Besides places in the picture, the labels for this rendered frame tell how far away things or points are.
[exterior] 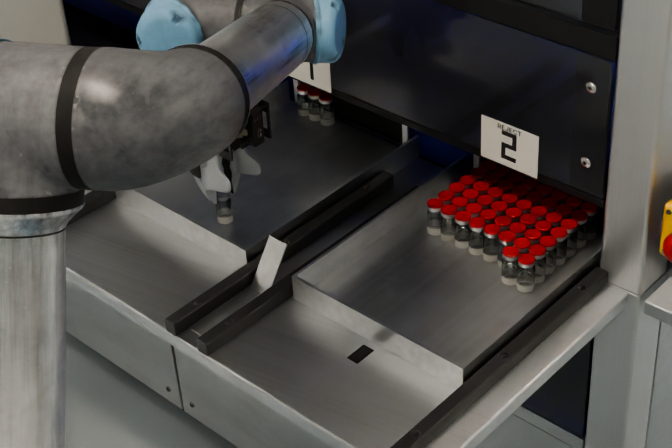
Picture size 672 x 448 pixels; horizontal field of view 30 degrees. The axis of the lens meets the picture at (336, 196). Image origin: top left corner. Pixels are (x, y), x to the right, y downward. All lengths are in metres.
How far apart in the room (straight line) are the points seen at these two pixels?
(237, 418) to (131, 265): 0.82
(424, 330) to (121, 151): 0.60
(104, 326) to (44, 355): 1.56
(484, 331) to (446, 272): 0.12
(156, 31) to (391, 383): 0.47
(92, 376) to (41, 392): 1.73
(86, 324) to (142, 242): 1.05
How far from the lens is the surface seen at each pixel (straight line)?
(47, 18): 2.04
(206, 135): 1.01
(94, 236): 1.69
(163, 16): 1.35
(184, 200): 1.73
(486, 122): 1.55
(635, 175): 1.46
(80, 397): 2.77
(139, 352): 2.57
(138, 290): 1.59
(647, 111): 1.41
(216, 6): 1.36
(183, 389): 2.51
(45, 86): 0.99
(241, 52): 1.12
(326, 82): 1.72
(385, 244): 1.61
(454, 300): 1.52
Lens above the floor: 1.85
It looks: 35 degrees down
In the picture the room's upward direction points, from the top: 4 degrees counter-clockwise
